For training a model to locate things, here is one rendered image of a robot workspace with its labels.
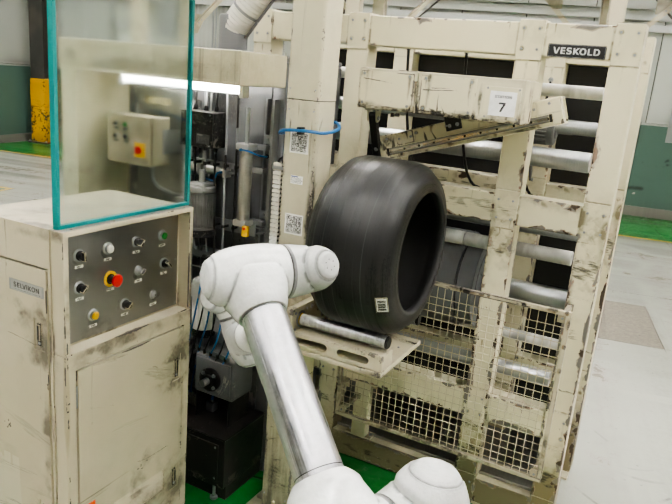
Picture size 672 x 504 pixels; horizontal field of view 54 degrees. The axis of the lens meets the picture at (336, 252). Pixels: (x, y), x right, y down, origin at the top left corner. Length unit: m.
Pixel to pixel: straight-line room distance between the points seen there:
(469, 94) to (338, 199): 0.60
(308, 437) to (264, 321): 0.27
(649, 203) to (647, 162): 0.64
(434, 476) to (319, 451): 0.22
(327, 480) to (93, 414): 1.12
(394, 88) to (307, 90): 0.33
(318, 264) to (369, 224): 0.54
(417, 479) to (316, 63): 1.44
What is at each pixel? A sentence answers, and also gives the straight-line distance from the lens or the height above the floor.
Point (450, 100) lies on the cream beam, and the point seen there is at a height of 1.69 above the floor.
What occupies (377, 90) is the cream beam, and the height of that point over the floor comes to 1.70.
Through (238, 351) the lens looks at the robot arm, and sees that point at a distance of 2.07.
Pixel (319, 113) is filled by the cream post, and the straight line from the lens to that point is 2.30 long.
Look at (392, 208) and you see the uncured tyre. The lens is 2.04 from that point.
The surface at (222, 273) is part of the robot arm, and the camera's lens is 1.45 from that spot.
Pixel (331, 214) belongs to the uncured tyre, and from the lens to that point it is 2.08.
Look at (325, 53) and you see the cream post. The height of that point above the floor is 1.81.
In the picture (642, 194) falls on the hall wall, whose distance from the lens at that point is 11.44.
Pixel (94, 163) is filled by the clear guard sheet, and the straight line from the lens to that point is 2.04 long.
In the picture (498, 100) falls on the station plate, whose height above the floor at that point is 1.71.
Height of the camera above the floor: 1.75
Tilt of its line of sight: 15 degrees down
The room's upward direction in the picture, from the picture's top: 5 degrees clockwise
